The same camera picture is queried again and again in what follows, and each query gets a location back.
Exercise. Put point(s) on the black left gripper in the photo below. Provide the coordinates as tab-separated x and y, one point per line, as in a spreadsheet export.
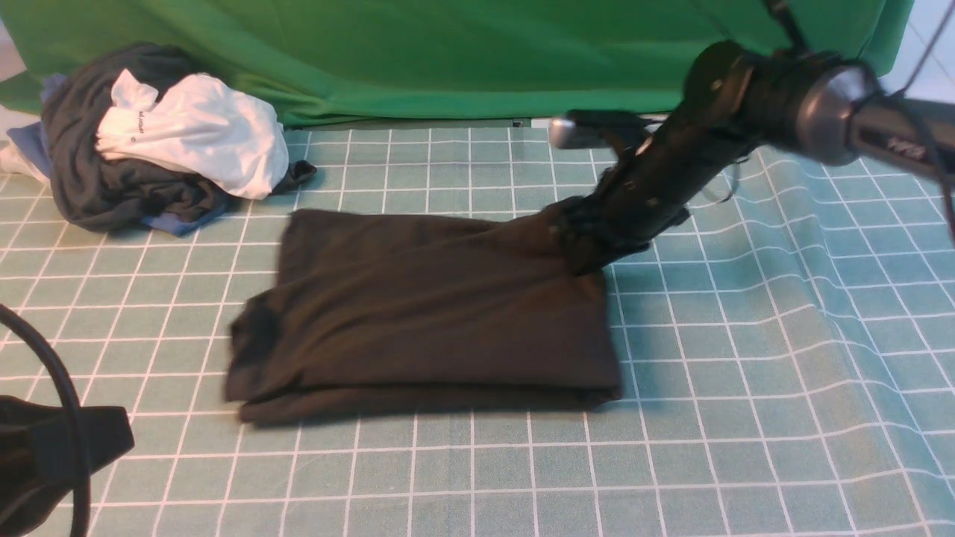
37	459

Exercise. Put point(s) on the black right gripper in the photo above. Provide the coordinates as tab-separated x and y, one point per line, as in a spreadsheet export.
590	239

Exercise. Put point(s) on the dark gray long-sleeve shirt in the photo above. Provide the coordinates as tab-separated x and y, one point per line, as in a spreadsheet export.
378	314

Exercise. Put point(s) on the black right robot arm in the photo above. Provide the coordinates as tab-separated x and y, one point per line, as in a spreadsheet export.
817	105

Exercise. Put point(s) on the green grid tablecloth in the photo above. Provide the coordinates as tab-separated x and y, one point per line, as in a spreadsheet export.
787	360

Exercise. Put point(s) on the dark gray crumpled garment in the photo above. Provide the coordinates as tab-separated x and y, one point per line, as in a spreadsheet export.
162	66

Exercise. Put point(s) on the green backdrop cloth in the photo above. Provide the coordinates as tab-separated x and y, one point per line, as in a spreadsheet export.
321	62

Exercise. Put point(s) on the blue crumpled garment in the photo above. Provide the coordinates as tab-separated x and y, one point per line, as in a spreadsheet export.
30	142

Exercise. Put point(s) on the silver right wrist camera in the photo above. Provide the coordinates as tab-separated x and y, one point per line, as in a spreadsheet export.
617	130

